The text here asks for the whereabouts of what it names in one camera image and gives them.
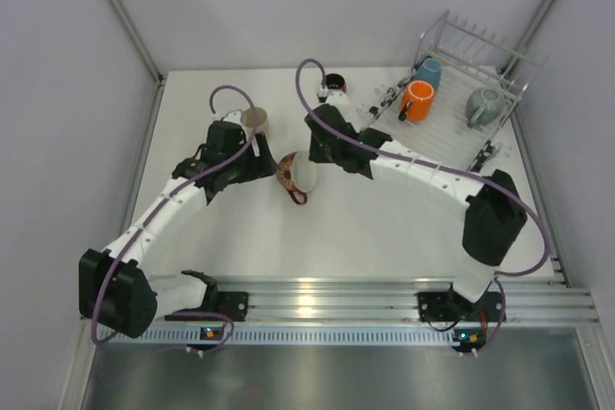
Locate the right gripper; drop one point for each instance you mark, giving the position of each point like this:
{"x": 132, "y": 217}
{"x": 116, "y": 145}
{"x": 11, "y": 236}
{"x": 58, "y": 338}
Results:
{"x": 319, "y": 157}

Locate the aluminium mounting rail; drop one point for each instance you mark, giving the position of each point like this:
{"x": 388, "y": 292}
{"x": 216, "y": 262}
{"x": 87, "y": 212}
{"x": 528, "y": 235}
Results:
{"x": 393, "y": 301}

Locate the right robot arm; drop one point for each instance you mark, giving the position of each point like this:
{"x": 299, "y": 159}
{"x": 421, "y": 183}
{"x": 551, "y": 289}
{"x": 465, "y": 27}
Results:
{"x": 492, "y": 218}

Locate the grey ceramic mug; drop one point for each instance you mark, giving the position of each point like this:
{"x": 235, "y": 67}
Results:
{"x": 483, "y": 106}

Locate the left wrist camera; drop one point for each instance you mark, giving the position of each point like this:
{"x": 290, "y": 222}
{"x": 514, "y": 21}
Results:
{"x": 236, "y": 116}

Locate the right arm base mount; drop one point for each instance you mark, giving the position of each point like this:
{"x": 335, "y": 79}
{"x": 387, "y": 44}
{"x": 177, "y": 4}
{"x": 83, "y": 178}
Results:
{"x": 435, "y": 312}

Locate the blue ceramic mug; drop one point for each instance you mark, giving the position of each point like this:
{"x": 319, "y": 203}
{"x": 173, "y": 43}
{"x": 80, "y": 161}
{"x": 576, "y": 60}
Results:
{"x": 430, "y": 71}

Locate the silver metal dish rack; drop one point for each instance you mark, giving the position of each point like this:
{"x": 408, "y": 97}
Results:
{"x": 471, "y": 58}

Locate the white and red mug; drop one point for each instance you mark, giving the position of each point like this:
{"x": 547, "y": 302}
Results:
{"x": 297, "y": 174}

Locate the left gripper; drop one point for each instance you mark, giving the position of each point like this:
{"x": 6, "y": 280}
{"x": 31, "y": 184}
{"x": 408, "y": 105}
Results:
{"x": 262, "y": 158}

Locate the black and red bowl cup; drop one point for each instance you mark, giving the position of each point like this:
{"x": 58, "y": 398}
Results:
{"x": 335, "y": 82}

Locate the slotted cable duct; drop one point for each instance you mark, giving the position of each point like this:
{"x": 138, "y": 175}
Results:
{"x": 245, "y": 335}

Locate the beige tumbler cup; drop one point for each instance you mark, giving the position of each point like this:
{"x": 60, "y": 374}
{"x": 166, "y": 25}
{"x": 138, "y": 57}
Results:
{"x": 255, "y": 119}

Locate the orange mug black handle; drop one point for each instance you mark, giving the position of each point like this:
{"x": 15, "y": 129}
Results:
{"x": 416, "y": 102}

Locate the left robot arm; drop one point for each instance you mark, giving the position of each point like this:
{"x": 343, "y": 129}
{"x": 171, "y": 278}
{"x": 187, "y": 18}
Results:
{"x": 118, "y": 286}

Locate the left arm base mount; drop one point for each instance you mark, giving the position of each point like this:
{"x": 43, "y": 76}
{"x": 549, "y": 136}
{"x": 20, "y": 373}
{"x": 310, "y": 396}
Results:
{"x": 233, "y": 304}

